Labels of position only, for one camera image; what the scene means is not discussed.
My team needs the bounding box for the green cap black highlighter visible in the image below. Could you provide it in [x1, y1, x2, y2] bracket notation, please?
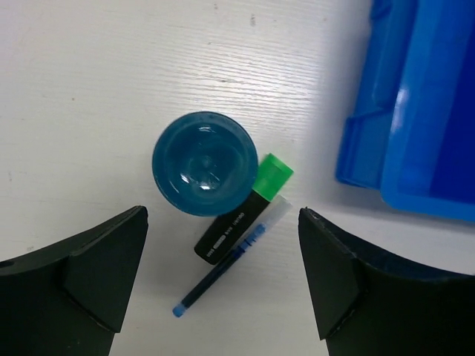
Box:
[194, 153, 293, 265]

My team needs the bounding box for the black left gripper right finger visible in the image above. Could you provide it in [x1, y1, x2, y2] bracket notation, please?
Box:
[298, 208, 474, 355]

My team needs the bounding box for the blue plastic divided bin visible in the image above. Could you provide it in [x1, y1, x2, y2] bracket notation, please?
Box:
[335, 1, 474, 222]

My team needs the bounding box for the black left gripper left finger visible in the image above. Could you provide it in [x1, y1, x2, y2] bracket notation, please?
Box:
[1, 205, 148, 355]

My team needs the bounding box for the blue ink pen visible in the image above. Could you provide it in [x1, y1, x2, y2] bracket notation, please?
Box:
[171, 195, 292, 318]

